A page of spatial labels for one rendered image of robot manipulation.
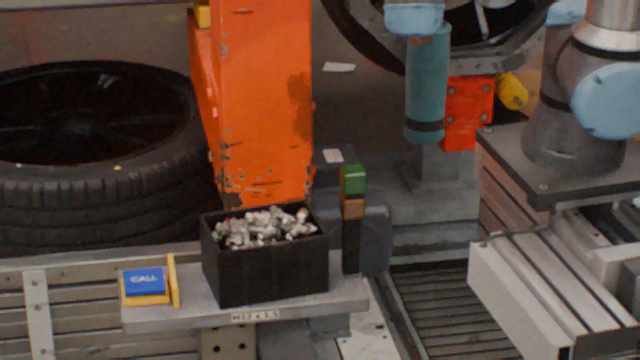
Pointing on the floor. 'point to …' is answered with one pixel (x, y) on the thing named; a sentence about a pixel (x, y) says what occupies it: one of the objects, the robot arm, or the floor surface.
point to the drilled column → (227, 342)
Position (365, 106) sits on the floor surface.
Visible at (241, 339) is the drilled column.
